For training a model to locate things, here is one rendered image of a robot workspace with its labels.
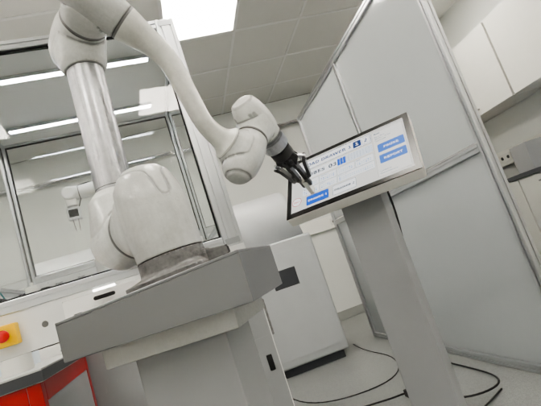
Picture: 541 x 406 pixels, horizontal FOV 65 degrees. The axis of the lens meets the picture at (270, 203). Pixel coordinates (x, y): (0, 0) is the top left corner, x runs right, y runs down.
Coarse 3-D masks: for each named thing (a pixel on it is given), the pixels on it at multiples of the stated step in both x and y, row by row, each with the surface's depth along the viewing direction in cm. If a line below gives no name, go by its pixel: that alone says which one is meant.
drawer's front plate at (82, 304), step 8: (136, 280) 158; (112, 288) 155; (120, 288) 156; (88, 296) 152; (112, 296) 154; (120, 296) 155; (64, 304) 150; (72, 304) 151; (80, 304) 151; (88, 304) 152; (96, 304) 152; (64, 312) 150; (72, 312) 150; (80, 312) 151
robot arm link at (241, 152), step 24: (120, 24) 112; (144, 24) 115; (144, 48) 117; (168, 48) 119; (168, 72) 119; (192, 96) 118; (192, 120) 119; (216, 144) 120; (240, 144) 119; (264, 144) 126; (240, 168) 118
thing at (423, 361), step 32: (352, 224) 159; (384, 224) 153; (384, 256) 154; (384, 288) 154; (416, 288) 149; (384, 320) 154; (416, 320) 149; (416, 352) 149; (416, 384) 149; (448, 384) 144
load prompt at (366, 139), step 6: (360, 138) 164; (366, 138) 162; (348, 144) 166; (354, 144) 164; (360, 144) 162; (336, 150) 168; (342, 150) 166; (348, 150) 164; (324, 156) 170; (330, 156) 168; (336, 156) 166; (312, 162) 172; (318, 162) 170; (324, 162) 167
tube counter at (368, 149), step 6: (360, 150) 160; (366, 150) 158; (372, 150) 156; (342, 156) 163; (348, 156) 161; (354, 156) 159; (360, 156) 157; (330, 162) 165; (336, 162) 163; (342, 162) 161; (330, 168) 163
